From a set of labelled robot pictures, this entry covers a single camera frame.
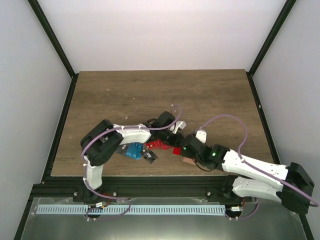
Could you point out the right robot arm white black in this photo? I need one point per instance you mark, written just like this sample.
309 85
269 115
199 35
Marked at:
289 185

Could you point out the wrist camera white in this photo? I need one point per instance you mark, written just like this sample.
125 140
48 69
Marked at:
178 125
201 135

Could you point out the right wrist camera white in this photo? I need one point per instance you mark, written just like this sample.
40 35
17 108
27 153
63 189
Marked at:
201 135

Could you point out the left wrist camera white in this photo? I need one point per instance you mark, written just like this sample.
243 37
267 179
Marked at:
178 125

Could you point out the blue card pile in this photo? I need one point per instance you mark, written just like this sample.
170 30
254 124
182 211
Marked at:
134 150

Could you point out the light blue slotted cable duct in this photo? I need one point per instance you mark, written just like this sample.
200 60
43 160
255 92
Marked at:
206 210

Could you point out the right black frame post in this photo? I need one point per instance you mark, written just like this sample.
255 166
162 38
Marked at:
281 18

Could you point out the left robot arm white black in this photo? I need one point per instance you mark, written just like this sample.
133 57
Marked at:
101 143

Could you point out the pink leather card holder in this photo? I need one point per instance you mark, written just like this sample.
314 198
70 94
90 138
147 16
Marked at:
189 161

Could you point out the lone red card magnetic stripe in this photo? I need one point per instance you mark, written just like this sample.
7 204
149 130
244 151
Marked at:
177 151

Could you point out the black VIP card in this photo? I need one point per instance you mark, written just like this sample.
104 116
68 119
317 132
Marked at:
149 155

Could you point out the red VIP card pile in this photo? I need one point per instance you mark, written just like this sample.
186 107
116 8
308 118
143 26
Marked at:
157 145

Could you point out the left black frame post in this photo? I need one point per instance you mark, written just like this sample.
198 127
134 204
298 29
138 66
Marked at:
44 22

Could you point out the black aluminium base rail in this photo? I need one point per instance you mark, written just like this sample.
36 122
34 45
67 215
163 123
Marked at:
215 188

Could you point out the black frame post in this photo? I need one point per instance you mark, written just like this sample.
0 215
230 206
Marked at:
44 22
281 18

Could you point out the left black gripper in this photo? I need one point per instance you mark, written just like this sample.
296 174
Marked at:
179 138

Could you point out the black card pile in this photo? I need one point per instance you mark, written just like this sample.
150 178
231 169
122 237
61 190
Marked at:
122 149

